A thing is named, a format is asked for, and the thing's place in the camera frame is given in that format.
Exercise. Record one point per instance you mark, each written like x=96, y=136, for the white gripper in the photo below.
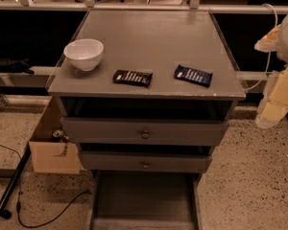
x=275, y=100

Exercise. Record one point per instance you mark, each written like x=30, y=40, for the black chocolate rxbar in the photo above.
x=132, y=78

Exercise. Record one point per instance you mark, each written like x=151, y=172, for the grey middle drawer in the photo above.
x=144, y=162

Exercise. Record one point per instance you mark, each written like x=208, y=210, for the grey drawer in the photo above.
x=144, y=201
x=144, y=132
x=144, y=162

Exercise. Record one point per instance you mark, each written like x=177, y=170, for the grey bottom drawer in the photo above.
x=144, y=201

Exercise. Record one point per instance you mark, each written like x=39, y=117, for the grey top drawer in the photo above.
x=144, y=132

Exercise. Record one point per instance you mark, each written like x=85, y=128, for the white ceramic bowl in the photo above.
x=84, y=54

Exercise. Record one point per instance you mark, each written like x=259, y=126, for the metal can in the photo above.
x=57, y=134

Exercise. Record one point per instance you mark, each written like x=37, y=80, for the cardboard box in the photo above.
x=50, y=155

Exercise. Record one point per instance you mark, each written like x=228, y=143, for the black object on ledge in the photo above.
x=9, y=65

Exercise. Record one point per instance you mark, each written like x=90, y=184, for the black bar on floor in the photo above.
x=14, y=176

